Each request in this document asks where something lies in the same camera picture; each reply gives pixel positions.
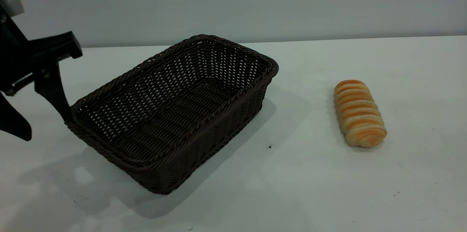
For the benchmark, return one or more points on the black woven wicker basket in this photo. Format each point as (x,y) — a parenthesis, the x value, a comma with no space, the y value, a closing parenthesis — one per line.
(189,137)

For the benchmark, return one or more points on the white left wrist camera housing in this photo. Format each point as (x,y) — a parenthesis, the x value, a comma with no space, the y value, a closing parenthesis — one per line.
(12,6)

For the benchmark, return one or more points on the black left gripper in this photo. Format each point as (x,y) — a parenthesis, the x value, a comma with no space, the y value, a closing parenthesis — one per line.
(20,60)

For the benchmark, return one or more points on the striped orange bread roll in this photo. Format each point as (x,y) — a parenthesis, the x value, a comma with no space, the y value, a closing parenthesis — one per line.
(358,115)

